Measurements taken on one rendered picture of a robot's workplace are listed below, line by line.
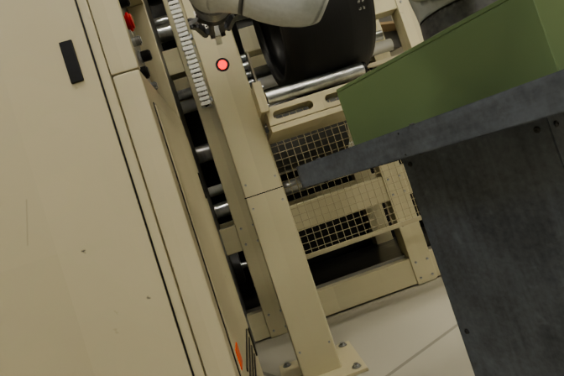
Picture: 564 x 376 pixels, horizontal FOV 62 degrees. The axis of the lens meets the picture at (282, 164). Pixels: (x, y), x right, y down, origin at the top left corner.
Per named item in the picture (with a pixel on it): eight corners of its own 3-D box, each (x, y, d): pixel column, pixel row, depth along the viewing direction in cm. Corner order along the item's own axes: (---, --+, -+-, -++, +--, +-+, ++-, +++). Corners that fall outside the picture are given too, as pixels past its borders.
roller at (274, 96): (260, 92, 150) (263, 106, 151) (262, 93, 145) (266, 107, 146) (362, 60, 153) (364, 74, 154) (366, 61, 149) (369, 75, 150)
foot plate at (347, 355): (286, 401, 141) (284, 394, 141) (279, 368, 168) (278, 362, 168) (368, 370, 144) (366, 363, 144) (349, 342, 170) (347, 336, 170)
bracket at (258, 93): (261, 113, 142) (251, 82, 142) (257, 131, 181) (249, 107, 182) (271, 110, 142) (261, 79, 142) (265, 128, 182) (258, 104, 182)
